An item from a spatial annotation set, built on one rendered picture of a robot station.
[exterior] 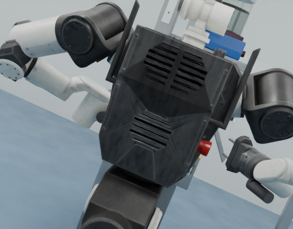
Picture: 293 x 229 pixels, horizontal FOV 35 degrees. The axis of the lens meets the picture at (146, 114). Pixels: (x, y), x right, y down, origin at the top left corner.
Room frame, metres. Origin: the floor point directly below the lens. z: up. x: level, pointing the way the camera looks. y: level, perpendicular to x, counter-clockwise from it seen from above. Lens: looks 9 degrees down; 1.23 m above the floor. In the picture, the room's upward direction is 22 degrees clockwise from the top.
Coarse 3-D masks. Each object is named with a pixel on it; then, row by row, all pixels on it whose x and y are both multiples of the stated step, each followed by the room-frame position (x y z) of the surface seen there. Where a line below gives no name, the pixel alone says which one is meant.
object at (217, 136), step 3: (216, 132) 2.01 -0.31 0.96; (216, 135) 2.02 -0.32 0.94; (219, 135) 2.04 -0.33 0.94; (216, 138) 2.03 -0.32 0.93; (219, 138) 2.05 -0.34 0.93; (216, 141) 2.04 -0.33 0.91; (219, 141) 2.05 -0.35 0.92; (219, 144) 2.06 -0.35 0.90; (219, 147) 2.07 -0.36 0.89; (222, 147) 2.09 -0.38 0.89; (219, 150) 2.07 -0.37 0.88; (222, 150) 2.09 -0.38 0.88; (219, 153) 2.09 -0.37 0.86; (222, 156) 2.11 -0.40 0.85; (222, 159) 2.12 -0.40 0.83; (222, 162) 2.12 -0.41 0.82
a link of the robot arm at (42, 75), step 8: (32, 64) 1.24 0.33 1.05; (40, 64) 1.25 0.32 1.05; (48, 64) 1.27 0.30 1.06; (32, 72) 1.24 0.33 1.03; (40, 72) 1.24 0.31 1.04; (48, 72) 1.26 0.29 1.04; (56, 72) 1.28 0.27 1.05; (16, 80) 1.23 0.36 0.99; (32, 80) 1.25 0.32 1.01; (40, 80) 1.25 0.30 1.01; (48, 80) 1.25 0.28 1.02; (56, 80) 1.26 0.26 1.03; (64, 80) 1.28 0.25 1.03; (48, 88) 1.26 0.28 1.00; (56, 88) 1.27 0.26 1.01; (64, 88) 1.27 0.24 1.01; (56, 96) 1.29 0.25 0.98
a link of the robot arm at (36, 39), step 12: (24, 24) 1.16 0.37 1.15; (36, 24) 1.13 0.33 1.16; (48, 24) 1.11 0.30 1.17; (12, 36) 1.15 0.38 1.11; (24, 36) 1.14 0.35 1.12; (36, 36) 1.12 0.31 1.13; (48, 36) 1.10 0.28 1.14; (0, 48) 1.16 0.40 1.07; (12, 48) 1.14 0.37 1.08; (24, 48) 1.14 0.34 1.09; (36, 48) 1.13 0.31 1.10; (48, 48) 1.12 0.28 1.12; (60, 48) 1.11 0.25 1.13; (0, 60) 1.16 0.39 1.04; (12, 60) 1.16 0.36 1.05; (24, 60) 1.16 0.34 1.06; (0, 72) 1.20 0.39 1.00; (12, 72) 1.19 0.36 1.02; (24, 72) 1.19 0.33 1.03
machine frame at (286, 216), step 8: (160, 24) 1.75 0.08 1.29; (160, 32) 1.74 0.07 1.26; (168, 32) 1.74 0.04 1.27; (104, 160) 1.75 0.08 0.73; (104, 168) 1.75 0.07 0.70; (96, 176) 1.75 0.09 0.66; (288, 200) 2.77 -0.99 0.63; (288, 208) 2.74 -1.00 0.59; (280, 216) 2.78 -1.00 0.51; (288, 216) 2.73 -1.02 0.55; (80, 224) 1.75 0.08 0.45; (280, 224) 2.74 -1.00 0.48; (288, 224) 2.73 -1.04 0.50
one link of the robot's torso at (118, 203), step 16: (112, 176) 0.97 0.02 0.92; (128, 176) 1.01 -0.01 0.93; (96, 192) 0.94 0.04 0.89; (112, 192) 0.95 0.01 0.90; (128, 192) 0.95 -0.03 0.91; (144, 192) 0.96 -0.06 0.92; (160, 192) 0.99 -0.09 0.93; (96, 208) 0.92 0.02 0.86; (112, 208) 0.92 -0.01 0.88; (128, 208) 0.93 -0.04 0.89; (144, 208) 0.94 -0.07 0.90; (96, 224) 0.87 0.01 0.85; (112, 224) 0.87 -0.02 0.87; (128, 224) 0.90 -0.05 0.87; (144, 224) 0.91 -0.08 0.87
